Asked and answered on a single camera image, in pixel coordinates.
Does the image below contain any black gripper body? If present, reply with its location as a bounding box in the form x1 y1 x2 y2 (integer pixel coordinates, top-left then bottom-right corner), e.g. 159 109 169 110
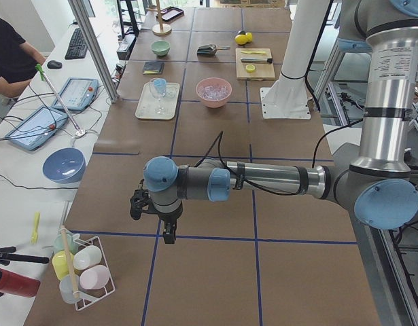
157 202 182 225

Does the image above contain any metal ice scoop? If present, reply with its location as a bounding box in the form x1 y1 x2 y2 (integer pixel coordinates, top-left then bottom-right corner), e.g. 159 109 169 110
196 44 230 56

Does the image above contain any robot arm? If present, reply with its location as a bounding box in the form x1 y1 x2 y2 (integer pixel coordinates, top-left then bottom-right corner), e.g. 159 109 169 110
130 1 418 244

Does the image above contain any pink plastic cup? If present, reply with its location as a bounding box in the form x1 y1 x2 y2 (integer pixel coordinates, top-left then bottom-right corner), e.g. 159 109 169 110
80 265 110 290

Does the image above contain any white plastic cup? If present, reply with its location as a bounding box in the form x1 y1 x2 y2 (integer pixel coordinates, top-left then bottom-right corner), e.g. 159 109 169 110
73 245 103 270

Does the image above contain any yellow plastic cup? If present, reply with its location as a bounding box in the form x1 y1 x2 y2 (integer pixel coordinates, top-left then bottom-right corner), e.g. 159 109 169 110
52 250 69 280

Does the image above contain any clear ice cubes pile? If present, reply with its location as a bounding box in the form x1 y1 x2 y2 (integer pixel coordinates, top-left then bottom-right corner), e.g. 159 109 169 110
197 84 230 101

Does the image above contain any light blue plastic cup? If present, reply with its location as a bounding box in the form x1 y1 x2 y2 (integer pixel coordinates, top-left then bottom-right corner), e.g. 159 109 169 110
153 78 167 97

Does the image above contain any white bear tray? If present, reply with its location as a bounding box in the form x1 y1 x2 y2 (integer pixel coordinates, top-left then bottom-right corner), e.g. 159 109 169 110
135 82 181 120

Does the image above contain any blue bowl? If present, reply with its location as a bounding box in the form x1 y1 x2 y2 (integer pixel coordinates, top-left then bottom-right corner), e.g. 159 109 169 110
42 147 86 184

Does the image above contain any clear wine glass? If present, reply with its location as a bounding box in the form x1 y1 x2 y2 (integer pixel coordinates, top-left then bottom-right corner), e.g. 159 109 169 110
150 78 167 115

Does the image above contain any pink bowl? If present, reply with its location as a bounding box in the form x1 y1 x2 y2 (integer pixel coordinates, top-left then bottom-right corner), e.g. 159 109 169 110
196 77 232 109

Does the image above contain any yellow plastic fork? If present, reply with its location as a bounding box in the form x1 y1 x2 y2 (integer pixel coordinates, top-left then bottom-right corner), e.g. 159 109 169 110
31 212 41 245

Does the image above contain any grey folded cloth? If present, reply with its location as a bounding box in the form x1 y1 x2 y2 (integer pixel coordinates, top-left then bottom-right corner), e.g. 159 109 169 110
143 61 164 75

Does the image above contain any teach pendant tablet far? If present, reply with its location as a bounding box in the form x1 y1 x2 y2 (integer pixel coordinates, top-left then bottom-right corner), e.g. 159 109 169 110
59 77 99 112

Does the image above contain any teach pendant tablet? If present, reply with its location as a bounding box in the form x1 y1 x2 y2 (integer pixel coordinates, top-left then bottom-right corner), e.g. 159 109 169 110
59 77 99 112
5 106 69 151

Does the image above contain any teach pendant tablet near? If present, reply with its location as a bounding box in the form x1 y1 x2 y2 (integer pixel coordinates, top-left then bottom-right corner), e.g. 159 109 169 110
5 106 69 151

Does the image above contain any green ceramic bowl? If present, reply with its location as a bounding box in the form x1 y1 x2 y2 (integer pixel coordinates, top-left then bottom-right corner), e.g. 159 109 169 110
151 40 171 56

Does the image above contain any lemon half slice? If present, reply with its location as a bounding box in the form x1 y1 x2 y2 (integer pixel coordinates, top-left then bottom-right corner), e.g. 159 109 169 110
245 64 256 73

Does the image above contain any wooden cutting board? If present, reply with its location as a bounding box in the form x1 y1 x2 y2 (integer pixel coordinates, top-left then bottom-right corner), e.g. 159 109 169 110
235 48 275 80

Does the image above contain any red bottle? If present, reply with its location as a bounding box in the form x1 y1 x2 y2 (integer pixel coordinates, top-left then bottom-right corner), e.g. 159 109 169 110
0 268 40 297

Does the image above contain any yellow plastic knife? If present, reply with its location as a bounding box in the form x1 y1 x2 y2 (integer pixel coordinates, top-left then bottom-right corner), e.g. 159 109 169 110
240 50 266 55

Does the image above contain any steel cylinder tool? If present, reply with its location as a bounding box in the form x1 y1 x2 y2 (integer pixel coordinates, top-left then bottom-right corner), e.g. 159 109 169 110
240 58 273 64

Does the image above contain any wooden mug tree stand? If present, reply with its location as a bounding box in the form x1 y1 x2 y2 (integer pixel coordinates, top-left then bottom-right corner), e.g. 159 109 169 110
152 0 172 36

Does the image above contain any yellow lemon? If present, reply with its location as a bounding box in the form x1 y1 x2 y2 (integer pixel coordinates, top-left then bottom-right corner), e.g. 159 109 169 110
245 32 253 43
234 34 249 46

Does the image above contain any black keyboard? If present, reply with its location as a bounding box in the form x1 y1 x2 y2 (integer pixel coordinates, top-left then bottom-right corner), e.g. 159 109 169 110
65 28 88 60

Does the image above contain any black computer mouse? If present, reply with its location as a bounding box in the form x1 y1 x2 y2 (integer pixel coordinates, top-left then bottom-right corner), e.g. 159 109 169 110
47 60 63 69

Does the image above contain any dark tray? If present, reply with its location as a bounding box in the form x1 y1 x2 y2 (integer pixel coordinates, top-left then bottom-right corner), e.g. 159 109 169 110
160 6 184 22

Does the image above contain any seated person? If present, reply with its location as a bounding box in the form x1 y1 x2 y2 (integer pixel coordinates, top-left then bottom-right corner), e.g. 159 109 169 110
0 16 47 133

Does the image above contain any white wire cup rack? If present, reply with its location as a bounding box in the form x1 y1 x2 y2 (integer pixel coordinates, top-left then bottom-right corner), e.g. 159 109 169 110
52 227 116 311

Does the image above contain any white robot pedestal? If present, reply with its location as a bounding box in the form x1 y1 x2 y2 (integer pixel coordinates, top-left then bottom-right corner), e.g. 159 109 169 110
260 0 332 120

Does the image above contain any aluminium frame post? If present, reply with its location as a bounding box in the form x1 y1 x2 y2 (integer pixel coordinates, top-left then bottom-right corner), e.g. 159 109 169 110
68 0 118 103

